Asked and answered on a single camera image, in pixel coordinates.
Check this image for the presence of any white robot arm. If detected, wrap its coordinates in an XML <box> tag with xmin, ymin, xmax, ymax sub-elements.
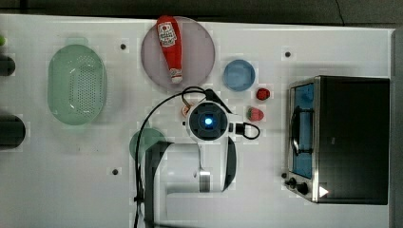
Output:
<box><xmin>142</xmin><ymin>101</ymin><xmax>243</xmax><ymax>228</ymax></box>

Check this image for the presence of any black toaster oven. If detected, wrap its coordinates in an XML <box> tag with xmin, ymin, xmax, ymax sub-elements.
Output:
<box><xmin>282</xmin><ymin>75</ymin><xmax>391</xmax><ymax>205</ymax></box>

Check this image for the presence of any orange slice toy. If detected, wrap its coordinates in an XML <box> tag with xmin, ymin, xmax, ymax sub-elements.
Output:
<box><xmin>182</xmin><ymin>105</ymin><xmax>190</xmax><ymax>117</ymax></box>

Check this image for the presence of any strawberry toy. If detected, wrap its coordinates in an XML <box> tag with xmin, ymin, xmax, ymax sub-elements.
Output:
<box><xmin>246</xmin><ymin>107</ymin><xmax>264</xmax><ymax>122</ymax></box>

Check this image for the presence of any blue cup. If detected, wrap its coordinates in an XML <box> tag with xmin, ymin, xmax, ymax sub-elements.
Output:
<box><xmin>223</xmin><ymin>59</ymin><xmax>256</xmax><ymax>91</ymax></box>

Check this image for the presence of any red tomato toy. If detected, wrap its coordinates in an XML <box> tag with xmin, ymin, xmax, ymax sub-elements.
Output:
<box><xmin>256</xmin><ymin>88</ymin><xmax>271</xmax><ymax>101</ymax></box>

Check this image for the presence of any grey round plate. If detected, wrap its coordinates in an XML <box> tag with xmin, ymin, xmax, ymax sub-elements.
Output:
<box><xmin>141</xmin><ymin>16</ymin><xmax>215</xmax><ymax>91</ymax></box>

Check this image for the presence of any red ketchup bottle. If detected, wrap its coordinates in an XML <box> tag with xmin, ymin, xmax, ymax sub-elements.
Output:
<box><xmin>156</xmin><ymin>15</ymin><xmax>182</xmax><ymax>84</ymax></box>

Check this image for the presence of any green perforated colander basket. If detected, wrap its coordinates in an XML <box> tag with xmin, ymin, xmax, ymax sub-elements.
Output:
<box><xmin>48</xmin><ymin>38</ymin><xmax>107</xmax><ymax>125</ymax></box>

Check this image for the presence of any black round pan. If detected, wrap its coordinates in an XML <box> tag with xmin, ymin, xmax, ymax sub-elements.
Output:
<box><xmin>0</xmin><ymin>115</ymin><xmax>26</xmax><ymax>150</ymax></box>

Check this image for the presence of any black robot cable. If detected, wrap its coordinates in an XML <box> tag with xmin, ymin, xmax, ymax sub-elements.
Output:
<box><xmin>132</xmin><ymin>85</ymin><xmax>236</xmax><ymax>228</ymax></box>

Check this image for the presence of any green mug with handle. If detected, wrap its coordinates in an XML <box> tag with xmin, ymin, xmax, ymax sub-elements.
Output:
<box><xmin>129</xmin><ymin>128</ymin><xmax>165</xmax><ymax>162</ymax></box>

